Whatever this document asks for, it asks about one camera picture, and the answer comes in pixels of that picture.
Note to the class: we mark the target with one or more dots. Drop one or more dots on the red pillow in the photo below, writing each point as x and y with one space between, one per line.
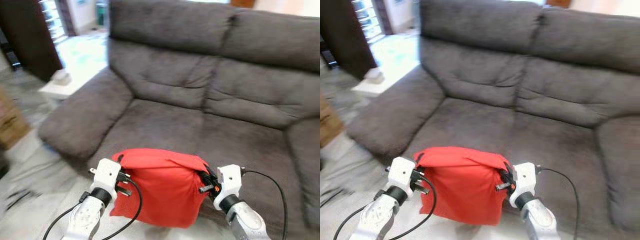
465 187
165 190

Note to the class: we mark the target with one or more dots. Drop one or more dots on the grey fabric sofa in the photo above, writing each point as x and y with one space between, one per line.
525 115
200 115

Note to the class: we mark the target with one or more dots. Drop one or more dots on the white side table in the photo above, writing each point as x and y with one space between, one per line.
60 91
370 88

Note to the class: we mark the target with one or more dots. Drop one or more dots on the brown cardboard box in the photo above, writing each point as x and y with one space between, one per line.
330 122
12 122

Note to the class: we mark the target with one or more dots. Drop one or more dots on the beige tissue box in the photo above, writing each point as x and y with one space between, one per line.
374 75
61 77

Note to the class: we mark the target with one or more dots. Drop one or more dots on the dark wooden door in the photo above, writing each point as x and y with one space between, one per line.
30 35
347 35

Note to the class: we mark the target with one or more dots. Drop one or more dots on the louvred window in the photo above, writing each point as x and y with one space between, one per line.
52 20
367 20

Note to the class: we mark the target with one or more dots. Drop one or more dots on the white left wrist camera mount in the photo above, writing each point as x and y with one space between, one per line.
106 175
401 174

